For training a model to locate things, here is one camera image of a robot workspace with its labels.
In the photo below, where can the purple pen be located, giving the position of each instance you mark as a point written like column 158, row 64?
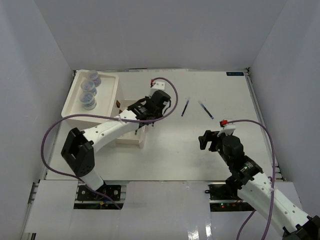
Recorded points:
column 185, row 106

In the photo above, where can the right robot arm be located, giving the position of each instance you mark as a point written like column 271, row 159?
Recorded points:
column 254, row 187

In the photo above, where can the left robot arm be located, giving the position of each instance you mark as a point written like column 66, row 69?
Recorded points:
column 80, row 146

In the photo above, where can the top brown drawer handle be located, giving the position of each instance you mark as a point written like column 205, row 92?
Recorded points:
column 118, row 104

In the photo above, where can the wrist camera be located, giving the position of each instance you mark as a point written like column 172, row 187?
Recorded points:
column 227, row 128
column 158, row 85

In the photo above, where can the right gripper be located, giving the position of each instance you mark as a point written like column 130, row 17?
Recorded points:
column 209, row 136

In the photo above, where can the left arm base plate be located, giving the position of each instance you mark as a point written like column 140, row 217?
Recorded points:
column 85, row 199

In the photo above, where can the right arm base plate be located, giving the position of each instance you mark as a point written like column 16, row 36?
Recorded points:
column 225, row 199

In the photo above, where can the blue table label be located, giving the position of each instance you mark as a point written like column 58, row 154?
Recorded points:
column 234, row 73

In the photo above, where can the blue pen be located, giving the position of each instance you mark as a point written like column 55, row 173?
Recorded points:
column 205, row 109

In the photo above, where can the clear jar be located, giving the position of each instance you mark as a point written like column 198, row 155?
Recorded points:
column 88, row 86
column 88, row 100
column 93, row 76

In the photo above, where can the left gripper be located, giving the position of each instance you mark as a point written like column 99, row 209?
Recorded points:
column 160, row 114

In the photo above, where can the white bottom drawer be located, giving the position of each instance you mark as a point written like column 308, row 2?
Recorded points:
column 130, row 138

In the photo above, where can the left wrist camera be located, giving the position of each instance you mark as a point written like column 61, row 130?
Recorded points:
column 158, row 85

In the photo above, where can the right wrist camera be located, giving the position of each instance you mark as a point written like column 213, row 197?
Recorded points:
column 227, row 128

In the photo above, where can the white three-drawer storage box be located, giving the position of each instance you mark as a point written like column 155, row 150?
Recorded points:
column 108, row 92

